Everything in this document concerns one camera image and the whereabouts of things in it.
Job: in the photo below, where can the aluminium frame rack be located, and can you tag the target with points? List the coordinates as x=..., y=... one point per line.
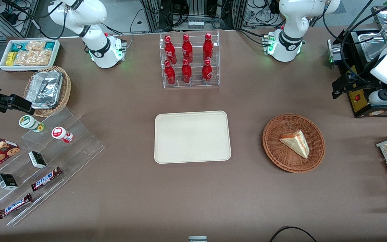
x=197, y=8

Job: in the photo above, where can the yellow snack packet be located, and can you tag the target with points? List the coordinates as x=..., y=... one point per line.
x=10, y=58

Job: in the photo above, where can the cream plastic tray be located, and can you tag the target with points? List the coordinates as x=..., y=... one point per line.
x=193, y=137

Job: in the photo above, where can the light wicker basket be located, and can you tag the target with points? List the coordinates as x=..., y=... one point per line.
x=66, y=87

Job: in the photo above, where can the clear acrylic stepped display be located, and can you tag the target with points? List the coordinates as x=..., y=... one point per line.
x=79, y=144

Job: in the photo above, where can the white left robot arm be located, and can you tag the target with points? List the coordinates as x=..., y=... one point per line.
x=291, y=20

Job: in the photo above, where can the clear cracker bag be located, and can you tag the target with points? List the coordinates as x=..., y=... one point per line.
x=32, y=57
x=35, y=45

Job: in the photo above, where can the white power strip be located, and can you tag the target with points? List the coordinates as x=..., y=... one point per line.
x=195, y=24

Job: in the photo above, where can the small black box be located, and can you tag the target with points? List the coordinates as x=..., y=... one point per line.
x=37, y=160
x=7, y=182

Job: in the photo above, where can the triangle sandwich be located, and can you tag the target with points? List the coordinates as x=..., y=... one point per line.
x=296, y=143

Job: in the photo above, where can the round brown wicker basket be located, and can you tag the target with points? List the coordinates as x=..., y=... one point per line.
x=277, y=151

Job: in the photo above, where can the aluminium foil tray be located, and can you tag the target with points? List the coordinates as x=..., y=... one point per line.
x=44, y=89

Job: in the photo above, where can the clear acrylic bottle rack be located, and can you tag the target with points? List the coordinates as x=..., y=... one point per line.
x=197, y=84

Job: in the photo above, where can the red cola bottle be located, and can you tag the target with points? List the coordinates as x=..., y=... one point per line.
x=207, y=73
x=170, y=50
x=208, y=48
x=186, y=74
x=170, y=74
x=187, y=50

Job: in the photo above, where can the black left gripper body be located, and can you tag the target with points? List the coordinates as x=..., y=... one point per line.
x=363, y=79

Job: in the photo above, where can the white rectangular snack bin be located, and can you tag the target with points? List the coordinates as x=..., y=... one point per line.
x=29, y=67

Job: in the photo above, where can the green-lid yogurt cup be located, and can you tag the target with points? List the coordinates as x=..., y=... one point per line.
x=28, y=122

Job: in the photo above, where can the red-lid yogurt cup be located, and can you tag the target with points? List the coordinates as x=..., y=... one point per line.
x=59, y=133

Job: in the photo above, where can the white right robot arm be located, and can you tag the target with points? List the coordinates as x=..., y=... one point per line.
x=96, y=45

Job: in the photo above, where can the teal snack packet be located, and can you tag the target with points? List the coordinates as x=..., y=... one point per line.
x=50, y=45
x=18, y=46

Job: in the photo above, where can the grey metal bracket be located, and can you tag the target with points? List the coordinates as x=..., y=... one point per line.
x=197, y=239

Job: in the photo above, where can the Snickers chocolate bar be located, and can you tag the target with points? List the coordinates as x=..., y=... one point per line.
x=45, y=179
x=14, y=205

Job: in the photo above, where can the black food warmer appliance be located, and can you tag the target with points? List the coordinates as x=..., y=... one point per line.
x=364, y=107

